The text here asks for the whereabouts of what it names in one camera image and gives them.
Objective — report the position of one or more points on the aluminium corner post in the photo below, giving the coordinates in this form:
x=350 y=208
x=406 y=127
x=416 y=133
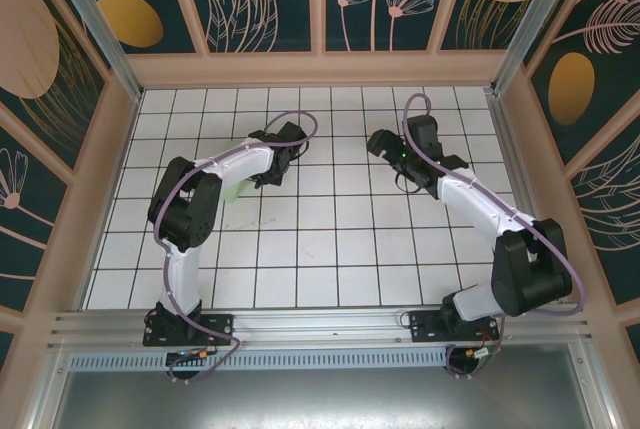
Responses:
x=90 y=14
x=535 y=14

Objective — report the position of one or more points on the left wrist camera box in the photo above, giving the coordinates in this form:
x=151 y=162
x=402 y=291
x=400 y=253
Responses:
x=292 y=134

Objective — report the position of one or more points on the wall panel with oval and feather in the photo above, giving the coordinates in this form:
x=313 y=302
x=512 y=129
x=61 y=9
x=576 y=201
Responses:
x=570 y=89

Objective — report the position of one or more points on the wall panel with large pale disc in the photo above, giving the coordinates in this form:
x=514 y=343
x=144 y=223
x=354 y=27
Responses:
x=30 y=49

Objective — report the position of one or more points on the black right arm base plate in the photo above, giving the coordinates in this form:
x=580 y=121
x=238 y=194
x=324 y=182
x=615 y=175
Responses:
x=425 y=326

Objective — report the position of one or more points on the aluminium side rail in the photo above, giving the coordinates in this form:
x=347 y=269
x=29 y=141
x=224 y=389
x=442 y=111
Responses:
x=524 y=199

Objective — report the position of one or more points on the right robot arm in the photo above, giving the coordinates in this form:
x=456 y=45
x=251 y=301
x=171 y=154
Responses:
x=470 y=204

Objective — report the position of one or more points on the grey metal sheet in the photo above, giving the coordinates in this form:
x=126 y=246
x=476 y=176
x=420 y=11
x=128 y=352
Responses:
x=320 y=399

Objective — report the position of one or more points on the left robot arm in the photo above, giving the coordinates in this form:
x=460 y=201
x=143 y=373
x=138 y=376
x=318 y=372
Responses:
x=187 y=274

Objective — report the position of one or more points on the wall panel with flower outline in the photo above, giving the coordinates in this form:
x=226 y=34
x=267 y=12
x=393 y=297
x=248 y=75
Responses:
x=25 y=199

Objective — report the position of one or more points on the wall panel with feather leaves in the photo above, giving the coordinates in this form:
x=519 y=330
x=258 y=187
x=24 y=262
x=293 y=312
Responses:
x=610 y=209

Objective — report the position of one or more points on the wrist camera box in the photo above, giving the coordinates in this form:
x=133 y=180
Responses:
x=422 y=131
x=292 y=134

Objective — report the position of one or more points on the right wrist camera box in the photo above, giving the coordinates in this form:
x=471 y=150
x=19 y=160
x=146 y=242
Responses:
x=422 y=131

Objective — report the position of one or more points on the long aluminium mounting rail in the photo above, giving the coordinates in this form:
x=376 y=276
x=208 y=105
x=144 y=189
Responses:
x=320 y=324

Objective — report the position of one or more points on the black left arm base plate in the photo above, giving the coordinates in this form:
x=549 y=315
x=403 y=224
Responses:
x=220 y=326

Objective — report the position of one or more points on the wall panel with pink flowers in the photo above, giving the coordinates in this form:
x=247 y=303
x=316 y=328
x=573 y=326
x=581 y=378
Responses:
x=400 y=24

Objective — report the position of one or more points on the small controller board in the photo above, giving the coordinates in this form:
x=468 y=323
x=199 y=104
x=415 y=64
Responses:
x=482 y=354
x=190 y=355

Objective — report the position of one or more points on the wall panel with gold oval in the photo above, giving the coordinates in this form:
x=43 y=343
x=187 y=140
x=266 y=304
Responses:
x=130 y=19

